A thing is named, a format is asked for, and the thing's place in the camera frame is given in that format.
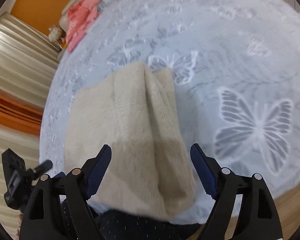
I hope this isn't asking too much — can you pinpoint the person's left hand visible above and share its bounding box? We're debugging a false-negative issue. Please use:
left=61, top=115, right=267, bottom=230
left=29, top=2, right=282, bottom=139
left=14, top=211, right=24, bottom=240

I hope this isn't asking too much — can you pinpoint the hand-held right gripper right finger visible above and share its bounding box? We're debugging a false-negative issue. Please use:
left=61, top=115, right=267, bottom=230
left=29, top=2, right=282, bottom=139
left=190, top=143, right=283, bottom=240

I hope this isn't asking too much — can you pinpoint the bed with butterfly duvet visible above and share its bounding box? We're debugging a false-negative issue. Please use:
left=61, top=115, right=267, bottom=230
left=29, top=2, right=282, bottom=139
left=39, top=0, right=300, bottom=226

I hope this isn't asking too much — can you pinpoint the beige padded headboard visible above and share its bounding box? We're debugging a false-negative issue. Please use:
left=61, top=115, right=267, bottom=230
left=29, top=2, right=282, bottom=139
left=61, top=0, right=110, bottom=28

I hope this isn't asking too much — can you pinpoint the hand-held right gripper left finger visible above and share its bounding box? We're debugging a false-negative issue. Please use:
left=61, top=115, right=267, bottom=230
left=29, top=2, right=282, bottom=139
left=19, top=144, right=112, bottom=240

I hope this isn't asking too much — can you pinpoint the pink garment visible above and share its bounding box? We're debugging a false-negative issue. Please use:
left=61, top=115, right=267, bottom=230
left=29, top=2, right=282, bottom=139
left=65, top=0, right=106, bottom=53

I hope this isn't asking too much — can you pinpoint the white feather lamp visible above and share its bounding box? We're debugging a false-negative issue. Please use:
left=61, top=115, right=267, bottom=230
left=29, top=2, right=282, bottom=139
left=48, top=25, right=63, bottom=42

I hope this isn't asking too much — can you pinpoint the orange curtain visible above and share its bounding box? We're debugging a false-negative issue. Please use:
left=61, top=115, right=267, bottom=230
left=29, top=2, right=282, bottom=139
left=0, top=89, right=43, bottom=136

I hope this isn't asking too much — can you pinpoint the cream sweater with black hearts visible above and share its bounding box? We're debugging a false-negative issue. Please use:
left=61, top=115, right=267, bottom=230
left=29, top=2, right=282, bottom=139
left=64, top=61, right=197, bottom=222

